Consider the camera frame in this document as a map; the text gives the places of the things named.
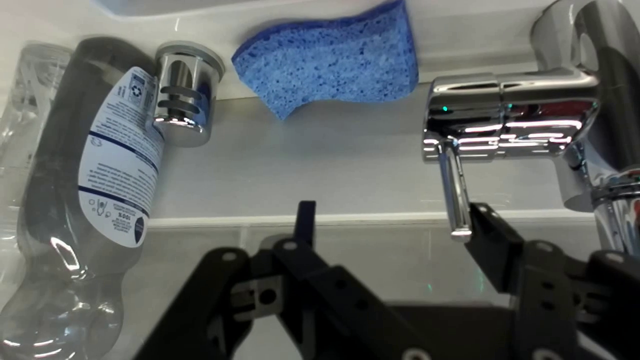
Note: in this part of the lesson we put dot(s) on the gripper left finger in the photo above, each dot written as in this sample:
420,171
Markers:
320,285

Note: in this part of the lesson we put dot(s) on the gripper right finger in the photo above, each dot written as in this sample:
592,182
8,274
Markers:
545,295

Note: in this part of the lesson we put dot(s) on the chrome faucet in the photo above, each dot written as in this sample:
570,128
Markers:
540,115

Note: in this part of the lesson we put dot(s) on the chrome faucet lever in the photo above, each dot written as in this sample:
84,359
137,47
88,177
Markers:
462,115

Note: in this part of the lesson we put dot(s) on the chrome sink plug knob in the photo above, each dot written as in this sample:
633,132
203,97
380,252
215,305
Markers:
185,95

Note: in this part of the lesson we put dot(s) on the white sink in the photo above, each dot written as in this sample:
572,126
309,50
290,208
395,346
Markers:
450,35

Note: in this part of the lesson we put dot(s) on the blue sponge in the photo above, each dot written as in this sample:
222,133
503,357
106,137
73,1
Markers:
330,62

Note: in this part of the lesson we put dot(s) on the dish soap bottle white label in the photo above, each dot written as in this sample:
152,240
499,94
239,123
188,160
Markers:
75,165

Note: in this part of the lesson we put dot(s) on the clear plastic bottle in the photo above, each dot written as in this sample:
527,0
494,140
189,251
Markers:
25,85

